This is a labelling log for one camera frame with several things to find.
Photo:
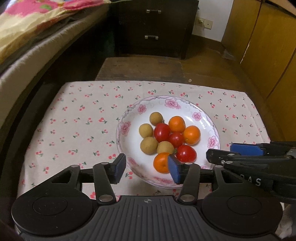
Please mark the wall power outlet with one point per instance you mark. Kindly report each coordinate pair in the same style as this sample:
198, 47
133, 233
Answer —
204, 23

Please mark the orange tangerine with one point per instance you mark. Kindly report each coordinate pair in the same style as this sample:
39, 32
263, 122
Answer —
192, 135
160, 163
177, 124

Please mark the dark wooden nightstand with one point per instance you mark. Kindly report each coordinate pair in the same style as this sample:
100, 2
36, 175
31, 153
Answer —
159, 28

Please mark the floral quilt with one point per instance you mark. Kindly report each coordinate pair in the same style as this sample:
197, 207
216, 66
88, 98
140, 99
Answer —
22, 20

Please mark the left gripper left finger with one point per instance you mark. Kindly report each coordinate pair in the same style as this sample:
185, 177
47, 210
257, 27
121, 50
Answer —
105, 174

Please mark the orange tangerine front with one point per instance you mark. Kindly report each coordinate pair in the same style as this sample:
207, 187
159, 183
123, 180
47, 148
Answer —
160, 163

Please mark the red tomato back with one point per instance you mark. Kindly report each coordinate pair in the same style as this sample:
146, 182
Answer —
162, 132

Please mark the red tomato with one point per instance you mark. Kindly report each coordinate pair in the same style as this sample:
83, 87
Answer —
186, 154
162, 132
176, 139

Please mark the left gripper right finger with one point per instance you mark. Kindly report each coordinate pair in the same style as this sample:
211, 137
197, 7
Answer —
187, 175

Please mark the white floral plate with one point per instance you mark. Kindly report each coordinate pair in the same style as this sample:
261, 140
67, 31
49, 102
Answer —
128, 138

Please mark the yellow wooden wardrobe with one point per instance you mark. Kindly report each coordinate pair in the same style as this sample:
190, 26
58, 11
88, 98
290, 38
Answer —
261, 37

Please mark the grey bed mattress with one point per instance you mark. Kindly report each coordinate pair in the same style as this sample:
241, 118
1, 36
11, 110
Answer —
20, 69

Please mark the tan longan back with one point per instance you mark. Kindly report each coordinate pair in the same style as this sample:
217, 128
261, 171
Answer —
155, 118

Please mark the tan longan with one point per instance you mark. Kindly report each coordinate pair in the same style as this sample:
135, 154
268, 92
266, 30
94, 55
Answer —
165, 147
146, 130
149, 145
155, 118

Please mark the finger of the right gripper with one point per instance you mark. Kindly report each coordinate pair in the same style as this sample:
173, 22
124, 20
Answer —
276, 148
266, 157

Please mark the red tomato front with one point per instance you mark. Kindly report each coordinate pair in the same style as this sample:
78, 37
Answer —
186, 154

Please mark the tan longan front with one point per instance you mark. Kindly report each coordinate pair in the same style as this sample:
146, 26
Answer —
149, 145

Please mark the orange tangerine back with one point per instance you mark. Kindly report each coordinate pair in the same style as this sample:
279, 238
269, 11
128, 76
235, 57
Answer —
177, 124

